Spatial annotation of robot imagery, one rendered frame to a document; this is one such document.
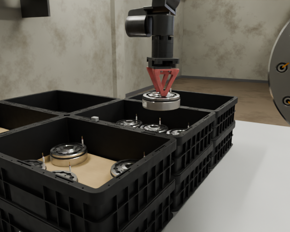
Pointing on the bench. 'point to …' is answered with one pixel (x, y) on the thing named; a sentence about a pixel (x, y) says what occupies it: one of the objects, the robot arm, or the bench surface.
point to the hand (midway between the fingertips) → (161, 91)
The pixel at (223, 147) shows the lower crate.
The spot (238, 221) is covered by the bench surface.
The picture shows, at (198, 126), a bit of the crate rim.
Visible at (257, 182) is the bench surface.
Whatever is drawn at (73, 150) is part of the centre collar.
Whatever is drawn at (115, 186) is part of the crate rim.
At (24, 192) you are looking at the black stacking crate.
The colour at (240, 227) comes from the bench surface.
